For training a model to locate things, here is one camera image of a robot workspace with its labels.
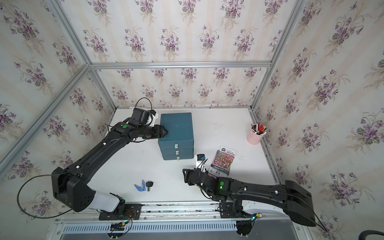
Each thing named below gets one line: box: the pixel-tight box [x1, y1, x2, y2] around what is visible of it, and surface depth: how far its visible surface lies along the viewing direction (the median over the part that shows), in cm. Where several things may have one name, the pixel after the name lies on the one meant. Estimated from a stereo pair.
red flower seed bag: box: [208, 145, 237, 179], surface depth 92 cm
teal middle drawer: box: [160, 148, 194, 156], surface depth 85 cm
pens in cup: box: [251, 123, 267, 135], surface depth 97 cm
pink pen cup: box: [246, 124, 267, 145], surface depth 95 cm
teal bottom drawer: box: [161, 152, 194, 161], surface depth 90 cm
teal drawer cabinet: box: [158, 112, 194, 161], surface depth 82 cm
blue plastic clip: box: [134, 179, 146, 192], surface depth 82 cm
